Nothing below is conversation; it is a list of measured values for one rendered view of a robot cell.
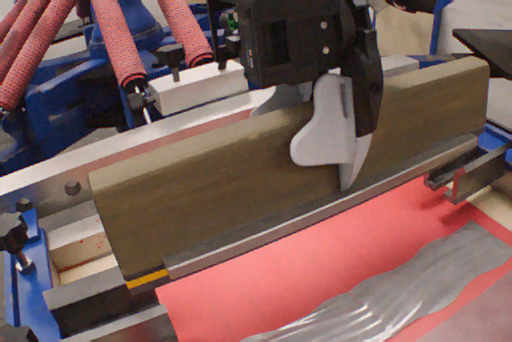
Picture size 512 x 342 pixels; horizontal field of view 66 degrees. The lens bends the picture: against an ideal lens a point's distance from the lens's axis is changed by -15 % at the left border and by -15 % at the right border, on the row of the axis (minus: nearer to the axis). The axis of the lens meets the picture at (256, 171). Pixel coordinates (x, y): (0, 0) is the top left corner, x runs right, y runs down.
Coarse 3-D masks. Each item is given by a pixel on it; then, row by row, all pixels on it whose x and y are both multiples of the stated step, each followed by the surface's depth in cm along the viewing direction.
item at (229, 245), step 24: (456, 144) 37; (408, 168) 35; (336, 192) 34; (360, 192) 33; (288, 216) 32; (312, 216) 32; (216, 240) 31; (240, 240) 30; (264, 240) 31; (168, 264) 29; (192, 264) 29
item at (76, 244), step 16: (80, 224) 49; (96, 224) 48; (48, 240) 47; (64, 240) 46; (80, 240) 47; (96, 240) 47; (64, 256) 46; (80, 256) 47; (96, 256) 48; (64, 336) 35
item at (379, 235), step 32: (416, 192) 53; (320, 224) 50; (352, 224) 49; (384, 224) 48; (416, 224) 48; (448, 224) 47; (480, 224) 46; (320, 256) 46; (352, 256) 45; (384, 256) 44; (480, 288) 38; (416, 320) 36; (448, 320) 36; (480, 320) 35
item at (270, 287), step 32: (256, 256) 47; (288, 256) 46; (160, 288) 44; (192, 288) 44; (224, 288) 43; (256, 288) 43; (288, 288) 42; (320, 288) 42; (192, 320) 40; (224, 320) 40; (256, 320) 39; (288, 320) 39
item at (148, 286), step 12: (456, 156) 41; (432, 168) 40; (408, 180) 39; (384, 192) 38; (300, 228) 35; (276, 240) 35; (216, 264) 33; (168, 276) 32; (132, 288) 31; (144, 288) 31
